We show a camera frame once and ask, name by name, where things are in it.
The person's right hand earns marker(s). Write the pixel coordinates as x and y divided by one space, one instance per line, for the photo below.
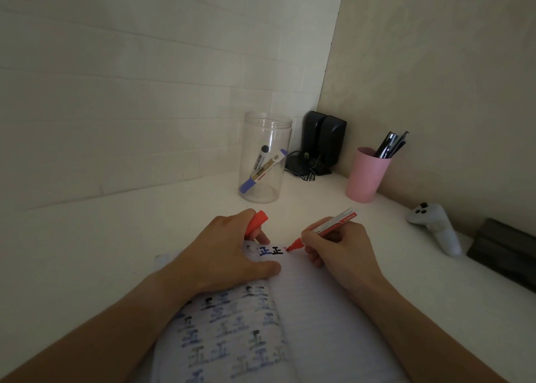
351 257

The person's left hand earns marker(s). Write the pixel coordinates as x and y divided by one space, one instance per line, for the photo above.
217 253

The person's left thumb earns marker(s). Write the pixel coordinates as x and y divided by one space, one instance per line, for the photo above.
264 269

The person's right thumb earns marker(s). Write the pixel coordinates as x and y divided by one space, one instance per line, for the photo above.
316 256

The red marker pen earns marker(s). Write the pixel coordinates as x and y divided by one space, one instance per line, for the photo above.
338 222

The red marker cap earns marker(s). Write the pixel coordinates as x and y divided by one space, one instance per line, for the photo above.
256 221

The lined notebook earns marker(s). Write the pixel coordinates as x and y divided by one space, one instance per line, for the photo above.
335 332

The person's right forearm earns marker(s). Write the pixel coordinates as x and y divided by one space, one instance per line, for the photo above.
418 336

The person's left forearm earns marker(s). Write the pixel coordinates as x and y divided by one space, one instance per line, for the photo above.
96 332

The blue marker pen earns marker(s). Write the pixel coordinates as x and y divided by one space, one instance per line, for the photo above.
248 184

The pink cup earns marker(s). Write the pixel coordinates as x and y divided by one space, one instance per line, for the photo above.
366 177

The black marker pen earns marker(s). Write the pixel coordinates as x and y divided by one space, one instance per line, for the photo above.
260 158

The black speaker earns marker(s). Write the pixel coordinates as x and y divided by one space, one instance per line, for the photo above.
333 142
312 133

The white handheld controller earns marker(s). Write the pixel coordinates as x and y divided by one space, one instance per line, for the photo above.
437 226

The clear plastic jar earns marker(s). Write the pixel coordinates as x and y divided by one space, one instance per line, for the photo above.
268 133

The dark grey box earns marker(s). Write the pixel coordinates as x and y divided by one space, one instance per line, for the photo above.
504 251

